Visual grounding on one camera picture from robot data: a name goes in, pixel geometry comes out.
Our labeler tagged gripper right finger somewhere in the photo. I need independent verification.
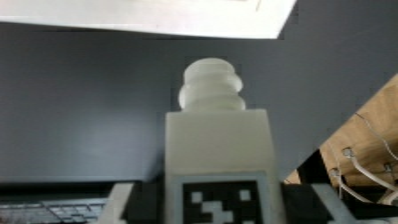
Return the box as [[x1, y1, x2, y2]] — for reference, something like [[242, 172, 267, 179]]
[[283, 182, 358, 224]]

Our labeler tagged white leg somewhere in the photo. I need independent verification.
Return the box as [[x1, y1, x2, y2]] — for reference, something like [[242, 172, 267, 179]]
[[166, 58, 288, 224]]

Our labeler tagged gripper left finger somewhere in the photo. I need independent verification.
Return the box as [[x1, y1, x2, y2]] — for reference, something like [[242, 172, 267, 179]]
[[100, 182, 139, 224]]

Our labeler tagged white marker sheet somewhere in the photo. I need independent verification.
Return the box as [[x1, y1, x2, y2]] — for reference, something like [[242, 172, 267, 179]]
[[0, 0, 297, 39]]

